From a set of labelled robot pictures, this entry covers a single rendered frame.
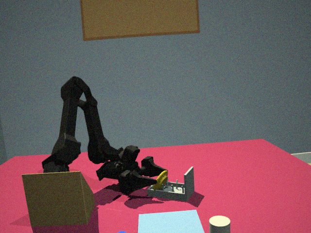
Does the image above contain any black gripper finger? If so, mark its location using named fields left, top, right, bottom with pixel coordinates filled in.
left=129, top=170, right=157, bottom=192
left=148, top=159, right=168, bottom=178

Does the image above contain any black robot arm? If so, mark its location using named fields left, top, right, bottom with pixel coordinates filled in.
left=42, top=76, right=140, bottom=181

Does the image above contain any beige cylinder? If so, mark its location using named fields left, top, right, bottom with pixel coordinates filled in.
left=209, top=216, right=230, bottom=233

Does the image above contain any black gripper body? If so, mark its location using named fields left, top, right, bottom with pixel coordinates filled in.
left=114, top=156, right=154, bottom=194

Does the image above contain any grey dish rack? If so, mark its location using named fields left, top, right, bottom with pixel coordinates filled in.
left=147, top=166, right=194, bottom=201

